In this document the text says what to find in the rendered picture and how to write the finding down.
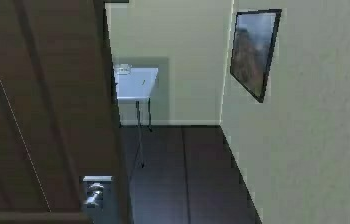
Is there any white table with black legs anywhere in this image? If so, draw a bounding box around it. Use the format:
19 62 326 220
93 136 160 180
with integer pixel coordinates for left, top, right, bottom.
113 67 160 169

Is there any dark brown room door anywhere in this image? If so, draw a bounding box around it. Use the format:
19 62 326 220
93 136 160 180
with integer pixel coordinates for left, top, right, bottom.
0 0 133 224

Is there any small pale box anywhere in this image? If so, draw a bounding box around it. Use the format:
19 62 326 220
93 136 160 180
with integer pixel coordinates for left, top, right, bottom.
115 64 133 76

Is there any silver door handle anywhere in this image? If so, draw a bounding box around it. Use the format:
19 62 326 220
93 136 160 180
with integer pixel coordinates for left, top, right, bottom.
81 175 113 209

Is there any black framed landscape picture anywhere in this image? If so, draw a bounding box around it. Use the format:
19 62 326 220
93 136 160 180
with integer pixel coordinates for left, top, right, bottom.
229 8 283 104

